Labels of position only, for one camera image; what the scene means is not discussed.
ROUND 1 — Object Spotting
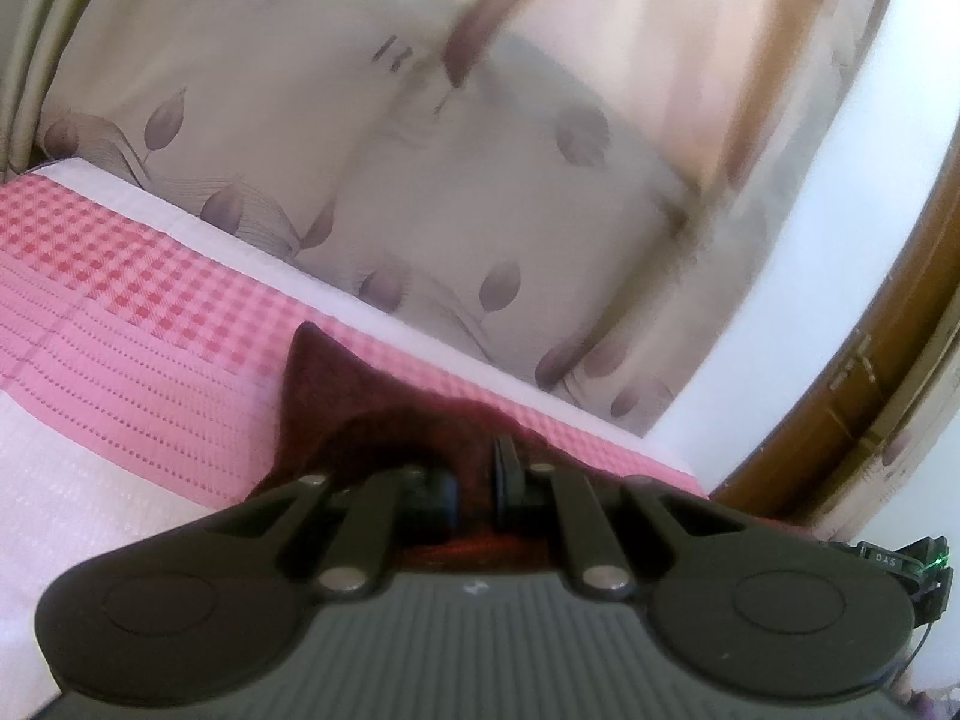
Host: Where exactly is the beige leaf print curtain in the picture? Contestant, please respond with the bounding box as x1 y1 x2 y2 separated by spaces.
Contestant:
0 0 125 170
30 0 901 437

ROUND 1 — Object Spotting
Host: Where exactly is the brown wooden door frame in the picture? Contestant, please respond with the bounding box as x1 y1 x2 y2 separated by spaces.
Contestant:
709 180 960 542

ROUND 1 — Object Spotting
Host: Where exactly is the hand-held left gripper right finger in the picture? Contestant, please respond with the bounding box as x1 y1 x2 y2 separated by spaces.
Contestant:
489 435 722 602

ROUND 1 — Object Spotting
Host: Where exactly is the dark red knitted garment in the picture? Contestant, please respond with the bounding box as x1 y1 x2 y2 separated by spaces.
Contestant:
251 321 562 575

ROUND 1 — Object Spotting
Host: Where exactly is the pink checked blanket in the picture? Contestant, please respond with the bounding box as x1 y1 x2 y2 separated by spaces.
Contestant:
0 157 710 695

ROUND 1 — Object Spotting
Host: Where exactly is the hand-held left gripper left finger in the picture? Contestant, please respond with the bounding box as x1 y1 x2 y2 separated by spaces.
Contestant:
201 463 460 602

